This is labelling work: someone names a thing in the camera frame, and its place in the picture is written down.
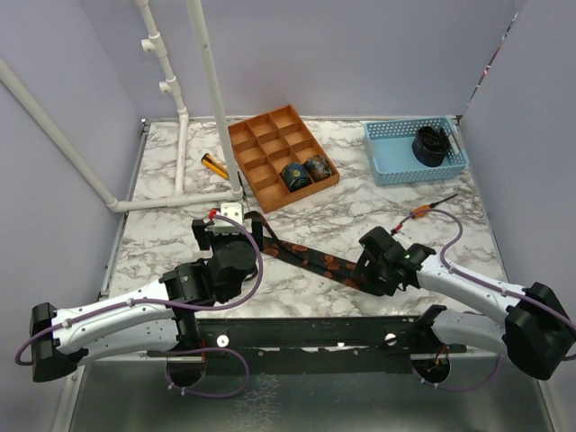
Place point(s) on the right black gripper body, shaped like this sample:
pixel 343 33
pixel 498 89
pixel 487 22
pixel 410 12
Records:
pixel 375 271

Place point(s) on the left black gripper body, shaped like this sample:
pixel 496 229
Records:
pixel 221 242

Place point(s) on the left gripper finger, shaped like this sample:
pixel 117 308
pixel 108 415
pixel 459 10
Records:
pixel 256 224
pixel 199 228

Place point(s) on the black orange floral tie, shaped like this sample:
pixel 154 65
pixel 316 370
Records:
pixel 318 262

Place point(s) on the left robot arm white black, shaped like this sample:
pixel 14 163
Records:
pixel 159 316

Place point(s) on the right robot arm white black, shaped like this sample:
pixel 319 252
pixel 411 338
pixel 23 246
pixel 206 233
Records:
pixel 528 325

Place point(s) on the yellow utility knife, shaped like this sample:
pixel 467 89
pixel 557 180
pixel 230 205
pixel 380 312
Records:
pixel 216 167

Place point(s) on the rolled navy yellow tie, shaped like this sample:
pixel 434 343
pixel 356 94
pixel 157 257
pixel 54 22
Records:
pixel 295 176

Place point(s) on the orange wooden compartment tray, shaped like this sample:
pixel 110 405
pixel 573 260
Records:
pixel 262 145

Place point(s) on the rolled brown floral tie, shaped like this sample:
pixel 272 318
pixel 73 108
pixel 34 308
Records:
pixel 318 168

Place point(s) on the light blue plastic basket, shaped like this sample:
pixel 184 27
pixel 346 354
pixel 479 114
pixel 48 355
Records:
pixel 391 159

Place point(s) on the rolled black tie in basket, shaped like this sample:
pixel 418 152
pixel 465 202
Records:
pixel 430 146

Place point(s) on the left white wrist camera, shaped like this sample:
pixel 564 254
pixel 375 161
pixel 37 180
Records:
pixel 230 210

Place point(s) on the small green handled screwdriver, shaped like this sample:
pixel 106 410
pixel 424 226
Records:
pixel 241 183

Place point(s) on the orange handled screwdriver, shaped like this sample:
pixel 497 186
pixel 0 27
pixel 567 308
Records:
pixel 424 209

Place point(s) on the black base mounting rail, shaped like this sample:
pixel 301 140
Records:
pixel 285 346

